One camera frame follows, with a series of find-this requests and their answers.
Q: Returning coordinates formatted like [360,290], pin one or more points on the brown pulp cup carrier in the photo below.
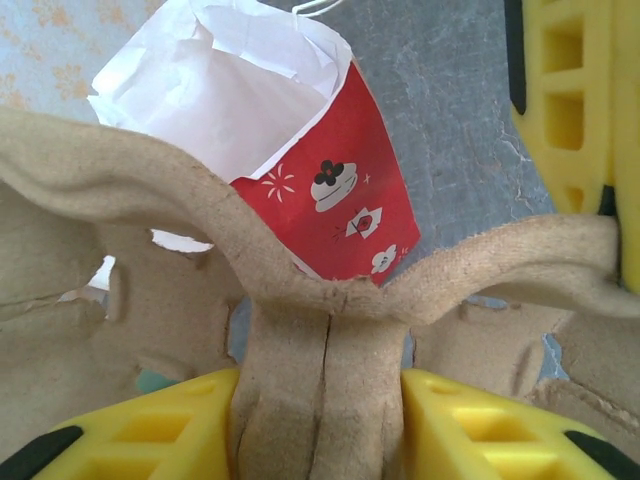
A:
[310,350]

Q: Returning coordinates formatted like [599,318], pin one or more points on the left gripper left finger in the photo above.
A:
[125,440]

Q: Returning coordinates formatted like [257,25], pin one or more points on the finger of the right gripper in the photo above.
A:
[630,125]
[595,75]

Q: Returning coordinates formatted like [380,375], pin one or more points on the mint green holder cup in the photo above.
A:
[152,382]

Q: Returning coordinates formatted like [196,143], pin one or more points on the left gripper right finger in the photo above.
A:
[500,440]

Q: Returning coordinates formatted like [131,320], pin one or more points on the red white paper bag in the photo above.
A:
[325,150]

